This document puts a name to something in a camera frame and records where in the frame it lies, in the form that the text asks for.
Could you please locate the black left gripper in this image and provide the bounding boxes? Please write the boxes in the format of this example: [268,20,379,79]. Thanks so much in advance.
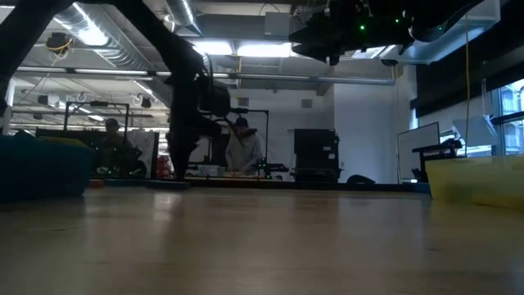
[165,75,223,182]

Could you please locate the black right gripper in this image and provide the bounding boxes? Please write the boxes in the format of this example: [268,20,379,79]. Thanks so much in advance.
[287,11,378,67]

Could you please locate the yellow block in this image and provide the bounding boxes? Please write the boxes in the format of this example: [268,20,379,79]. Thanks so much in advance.
[38,136,89,148]

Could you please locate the yellow bin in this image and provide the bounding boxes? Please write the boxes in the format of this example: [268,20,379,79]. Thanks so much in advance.
[425,155,524,210]

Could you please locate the white storage box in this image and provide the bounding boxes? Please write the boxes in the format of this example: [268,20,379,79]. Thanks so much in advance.
[196,164,226,178]

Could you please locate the white patterned sheet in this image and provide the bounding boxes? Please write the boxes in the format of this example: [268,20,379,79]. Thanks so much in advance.
[126,129,159,165]

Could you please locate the grey ceiling pipe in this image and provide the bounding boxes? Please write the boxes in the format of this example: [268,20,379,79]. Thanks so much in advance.
[16,65,396,86]

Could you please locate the black cabinet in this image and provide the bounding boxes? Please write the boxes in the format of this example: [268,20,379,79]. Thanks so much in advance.
[210,128,234,167]
[293,129,341,184]

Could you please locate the ceiling light panel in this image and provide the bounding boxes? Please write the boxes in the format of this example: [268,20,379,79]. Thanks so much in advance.
[192,39,234,57]
[236,42,294,58]

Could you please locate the person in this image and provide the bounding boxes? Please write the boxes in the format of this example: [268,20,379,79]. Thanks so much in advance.
[224,117,264,175]
[96,118,147,175]

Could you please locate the ceiling air unit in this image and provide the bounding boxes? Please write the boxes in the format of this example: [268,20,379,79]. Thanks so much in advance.
[380,0,501,66]

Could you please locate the blue bin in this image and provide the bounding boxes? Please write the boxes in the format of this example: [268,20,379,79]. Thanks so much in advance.
[0,130,95,202]

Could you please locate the whiteboard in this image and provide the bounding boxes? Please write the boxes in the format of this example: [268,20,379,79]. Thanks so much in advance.
[396,121,441,181]

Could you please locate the ceiling light strip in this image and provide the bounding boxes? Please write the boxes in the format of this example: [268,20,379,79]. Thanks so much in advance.
[52,3,110,47]

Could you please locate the black desk equipment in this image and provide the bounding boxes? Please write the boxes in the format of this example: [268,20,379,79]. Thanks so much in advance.
[412,138,463,161]

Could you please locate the window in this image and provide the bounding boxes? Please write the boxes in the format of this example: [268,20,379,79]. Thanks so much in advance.
[497,79,524,156]

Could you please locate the black frame rig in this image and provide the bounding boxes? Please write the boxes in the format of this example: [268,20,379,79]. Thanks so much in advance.
[64,101,130,161]
[228,108,270,173]

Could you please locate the ribbed silver air duct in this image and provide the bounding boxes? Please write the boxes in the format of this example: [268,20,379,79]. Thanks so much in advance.
[52,2,155,71]

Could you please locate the black ceiling cable reel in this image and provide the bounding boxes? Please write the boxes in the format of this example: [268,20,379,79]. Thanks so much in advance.
[44,32,74,57]

